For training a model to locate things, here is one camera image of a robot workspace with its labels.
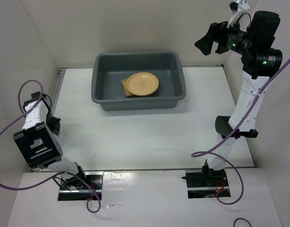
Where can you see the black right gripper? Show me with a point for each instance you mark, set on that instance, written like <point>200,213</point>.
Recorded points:
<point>217,32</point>

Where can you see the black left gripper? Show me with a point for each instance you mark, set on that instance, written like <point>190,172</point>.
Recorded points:
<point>55,127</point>

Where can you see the clear plastic cup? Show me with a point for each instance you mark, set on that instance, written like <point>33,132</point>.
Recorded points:
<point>119,93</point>

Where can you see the cream plate with bear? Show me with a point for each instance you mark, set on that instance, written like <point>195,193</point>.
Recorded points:
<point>142,79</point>

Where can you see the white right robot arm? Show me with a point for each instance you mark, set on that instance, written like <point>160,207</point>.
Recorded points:
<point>260,63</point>

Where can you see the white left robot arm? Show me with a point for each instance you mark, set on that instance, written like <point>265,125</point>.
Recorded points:
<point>38,142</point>

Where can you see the grey plastic bin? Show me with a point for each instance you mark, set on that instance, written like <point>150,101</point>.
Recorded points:
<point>110,68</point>

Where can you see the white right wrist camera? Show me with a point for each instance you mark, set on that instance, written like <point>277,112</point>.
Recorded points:
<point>238,7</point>

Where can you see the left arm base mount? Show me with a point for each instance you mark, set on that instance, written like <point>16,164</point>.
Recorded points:
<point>82,192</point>

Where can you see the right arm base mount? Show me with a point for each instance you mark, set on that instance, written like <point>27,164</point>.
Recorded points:
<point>199,187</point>

